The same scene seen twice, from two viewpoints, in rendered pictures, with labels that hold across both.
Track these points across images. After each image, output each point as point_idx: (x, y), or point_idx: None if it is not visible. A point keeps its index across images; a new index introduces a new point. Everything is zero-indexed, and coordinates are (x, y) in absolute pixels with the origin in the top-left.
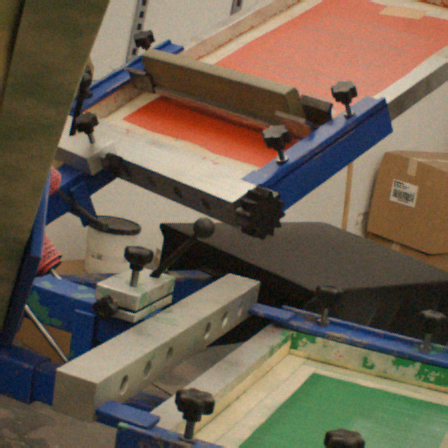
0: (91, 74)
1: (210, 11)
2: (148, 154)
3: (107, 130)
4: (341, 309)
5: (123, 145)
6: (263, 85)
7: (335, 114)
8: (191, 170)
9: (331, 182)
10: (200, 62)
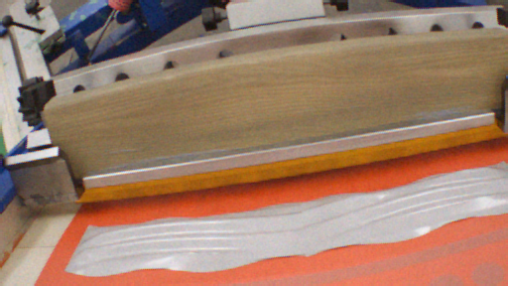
0: (505, 19)
1: None
2: (197, 41)
3: (316, 24)
4: None
5: (252, 30)
6: (104, 84)
7: (63, 265)
8: (117, 61)
9: None
10: (334, 45)
